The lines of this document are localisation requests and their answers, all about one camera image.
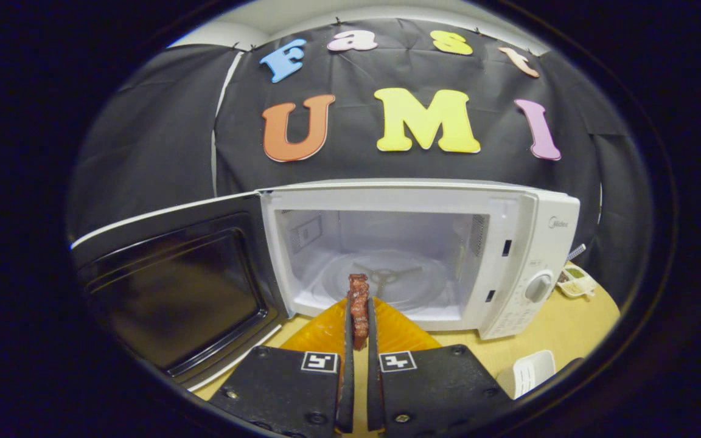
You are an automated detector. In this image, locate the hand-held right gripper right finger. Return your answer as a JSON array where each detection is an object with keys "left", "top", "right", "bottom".
[{"left": 365, "top": 296, "right": 514, "bottom": 438}]

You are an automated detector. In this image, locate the white rectangular tray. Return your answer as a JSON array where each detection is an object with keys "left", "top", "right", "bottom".
[{"left": 512, "top": 349, "right": 557, "bottom": 400}]

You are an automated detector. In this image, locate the white microwave oven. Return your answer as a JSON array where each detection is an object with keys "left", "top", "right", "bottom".
[{"left": 69, "top": 178, "right": 581, "bottom": 391}]

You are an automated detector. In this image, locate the white divided dish of beans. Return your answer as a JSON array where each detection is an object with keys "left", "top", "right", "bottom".
[{"left": 556, "top": 263, "right": 598, "bottom": 299}]

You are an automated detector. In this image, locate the grey turntable roller support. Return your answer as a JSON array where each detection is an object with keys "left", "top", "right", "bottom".
[{"left": 355, "top": 265, "right": 424, "bottom": 288}]

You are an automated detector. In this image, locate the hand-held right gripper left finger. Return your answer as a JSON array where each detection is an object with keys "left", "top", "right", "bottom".
[{"left": 206, "top": 292, "right": 357, "bottom": 438}]

